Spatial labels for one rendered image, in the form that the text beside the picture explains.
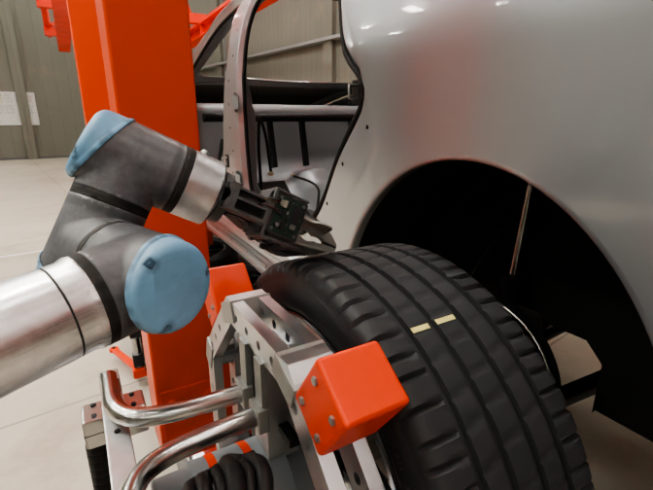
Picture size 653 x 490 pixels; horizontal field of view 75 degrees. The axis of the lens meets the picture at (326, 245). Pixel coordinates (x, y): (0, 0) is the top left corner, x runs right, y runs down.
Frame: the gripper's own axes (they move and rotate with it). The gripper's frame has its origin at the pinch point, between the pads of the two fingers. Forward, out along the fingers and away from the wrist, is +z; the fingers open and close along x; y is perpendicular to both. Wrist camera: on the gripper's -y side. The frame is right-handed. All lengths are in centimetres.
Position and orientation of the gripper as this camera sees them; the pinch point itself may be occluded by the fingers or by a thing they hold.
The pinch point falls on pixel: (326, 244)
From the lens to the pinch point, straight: 69.0
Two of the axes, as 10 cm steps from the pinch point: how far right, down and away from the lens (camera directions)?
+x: 3.1, -9.4, 1.5
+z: 8.1, 3.4, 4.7
